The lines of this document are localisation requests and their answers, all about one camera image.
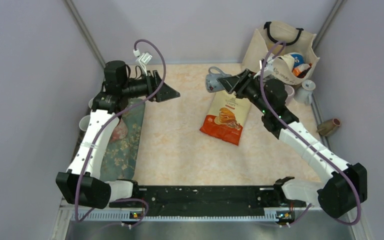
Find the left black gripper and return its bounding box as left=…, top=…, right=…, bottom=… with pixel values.
left=121, top=69, right=180, bottom=102

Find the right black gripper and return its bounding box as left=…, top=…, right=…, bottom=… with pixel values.
left=218, top=68, right=270, bottom=115

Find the blue grey mug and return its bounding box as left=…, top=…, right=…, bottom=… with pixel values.
left=205, top=66, right=232, bottom=93

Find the orange chips bag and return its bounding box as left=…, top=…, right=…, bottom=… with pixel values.
left=199, top=91, right=251, bottom=146

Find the large pink mug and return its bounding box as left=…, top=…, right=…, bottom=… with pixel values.
left=110, top=118, right=129, bottom=142

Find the small brown striped cup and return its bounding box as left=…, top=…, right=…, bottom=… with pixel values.
left=316, top=118, right=341, bottom=137

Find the cream white mug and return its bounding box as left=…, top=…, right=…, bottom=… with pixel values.
left=88, top=98, right=94, bottom=109

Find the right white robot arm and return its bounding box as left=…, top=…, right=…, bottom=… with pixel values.
left=216, top=69, right=368, bottom=222

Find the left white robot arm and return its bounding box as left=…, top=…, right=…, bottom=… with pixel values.
left=55, top=60, right=181, bottom=209

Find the lilac mug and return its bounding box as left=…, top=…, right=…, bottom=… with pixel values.
left=284, top=84, right=295, bottom=106

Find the light blue white mug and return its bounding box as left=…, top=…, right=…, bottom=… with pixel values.
left=294, top=79, right=316, bottom=106

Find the beige canvas tote bag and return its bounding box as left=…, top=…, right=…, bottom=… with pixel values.
left=241, top=21, right=320, bottom=85

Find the orange snack packet in bag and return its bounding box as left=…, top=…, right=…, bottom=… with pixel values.
left=292, top=63, right=312, bottom=79

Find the blue white package in bag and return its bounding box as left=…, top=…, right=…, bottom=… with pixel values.
left=284, top=52, right=306, bottom=69

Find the teal floral placemat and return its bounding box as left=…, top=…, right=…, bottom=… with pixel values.
left=100, top=104, right=145, bottom=182

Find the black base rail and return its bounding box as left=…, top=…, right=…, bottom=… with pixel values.
left=109, top=185, right=307, bottom=217

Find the metal corner frame rail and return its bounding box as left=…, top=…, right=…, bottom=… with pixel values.
left=62, top=0, right=106, bottom=69

